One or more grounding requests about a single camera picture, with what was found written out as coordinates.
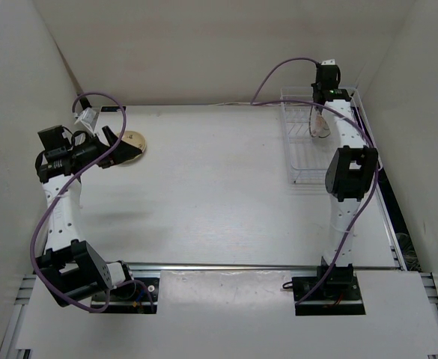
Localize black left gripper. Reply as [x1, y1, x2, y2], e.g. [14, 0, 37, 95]
[69, 126, 142, 170]

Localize small cream printed plate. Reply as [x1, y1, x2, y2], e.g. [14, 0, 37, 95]
[121, 130, 146, 147]

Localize cream plate with orange pattern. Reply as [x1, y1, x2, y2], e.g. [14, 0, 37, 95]
[309, 111, 326, 138]

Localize cream plate with dark print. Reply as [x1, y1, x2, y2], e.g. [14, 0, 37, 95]
[136, 141, 147, 156]

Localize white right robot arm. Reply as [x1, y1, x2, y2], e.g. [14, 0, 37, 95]
[309, 60, 378, 299]

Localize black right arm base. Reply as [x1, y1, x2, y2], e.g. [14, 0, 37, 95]
[282, 264, 365, 316]

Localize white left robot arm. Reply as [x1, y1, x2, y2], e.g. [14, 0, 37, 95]
[34, 126, 142, 307]

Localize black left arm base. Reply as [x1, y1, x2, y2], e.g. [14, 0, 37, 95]
[103, 277, 160, 315]

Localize black label sticker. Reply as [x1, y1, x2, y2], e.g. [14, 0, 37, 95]
[100, 106, 127, 113]

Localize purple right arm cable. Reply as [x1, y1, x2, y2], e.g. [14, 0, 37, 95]
[251, 58, 383, 307]

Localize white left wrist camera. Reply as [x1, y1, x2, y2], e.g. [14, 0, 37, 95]
[75, 108, 98, 134]

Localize white wire dish rack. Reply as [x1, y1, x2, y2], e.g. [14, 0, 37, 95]
[280, 87, 376, 188]

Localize aluminium frame rail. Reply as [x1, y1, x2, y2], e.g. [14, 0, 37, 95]
[127, 261, 407, 272]

